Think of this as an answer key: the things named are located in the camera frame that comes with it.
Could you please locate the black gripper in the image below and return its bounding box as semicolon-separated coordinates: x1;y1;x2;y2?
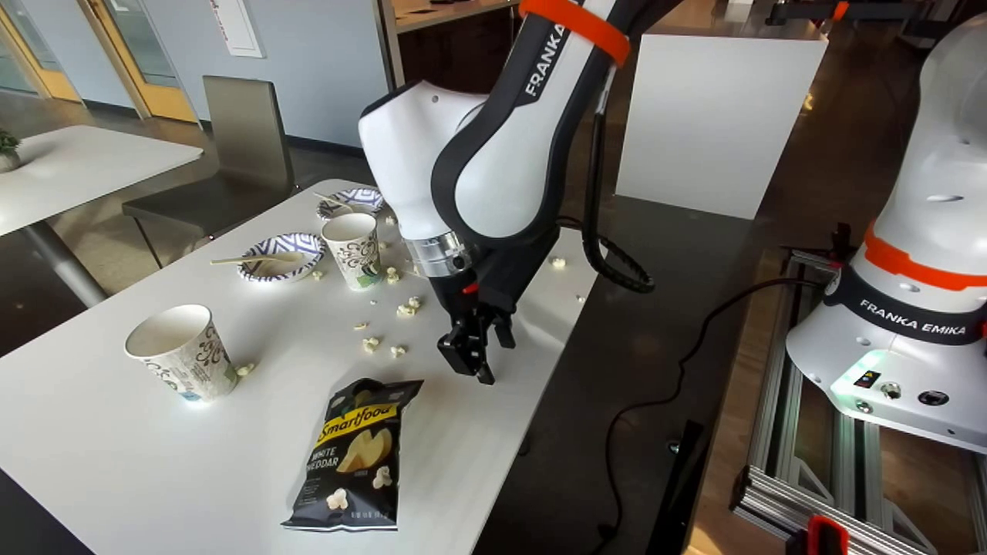
429;267;517;390

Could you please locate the patterned white paper cup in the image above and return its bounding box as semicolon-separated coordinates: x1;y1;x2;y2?
122;302;244;404
317;210;383;294

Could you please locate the black Smartfood popcorn bag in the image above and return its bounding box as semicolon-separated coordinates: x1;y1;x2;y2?
285;375;427;533

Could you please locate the grey bowl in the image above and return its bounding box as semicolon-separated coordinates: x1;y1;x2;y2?
317;185;388;222

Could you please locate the wooden stir stick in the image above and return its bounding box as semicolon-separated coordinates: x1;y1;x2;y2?
211;253;317;267

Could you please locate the wooden shelf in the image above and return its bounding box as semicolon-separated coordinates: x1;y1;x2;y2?
375;0;531;103

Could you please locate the grey chair with metal legs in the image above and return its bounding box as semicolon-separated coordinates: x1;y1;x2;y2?
120;70;296;267

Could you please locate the white cabinet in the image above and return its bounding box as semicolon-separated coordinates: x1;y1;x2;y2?
613;28;832;222

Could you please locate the red clamp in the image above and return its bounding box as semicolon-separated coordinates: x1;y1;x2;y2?
803;512;853;555

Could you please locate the white side table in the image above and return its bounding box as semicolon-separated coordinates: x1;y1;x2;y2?
0;122;205;307

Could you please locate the yellow framed glass door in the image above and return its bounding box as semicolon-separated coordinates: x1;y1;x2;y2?
0;0;82;106
78;0;199;126

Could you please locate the small green potted plant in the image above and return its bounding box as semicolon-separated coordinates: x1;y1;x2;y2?
0;126;25;176

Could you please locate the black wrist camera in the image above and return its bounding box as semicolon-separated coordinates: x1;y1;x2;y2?
479;219;564;325

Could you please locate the black floor cable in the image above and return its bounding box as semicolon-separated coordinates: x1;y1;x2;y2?
593;267;859;555

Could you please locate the orange velcro strap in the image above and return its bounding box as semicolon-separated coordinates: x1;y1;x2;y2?
515;0;636;69
859;226;987;299

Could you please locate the white wall poster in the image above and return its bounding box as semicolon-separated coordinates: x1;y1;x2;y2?
211;0;264;62

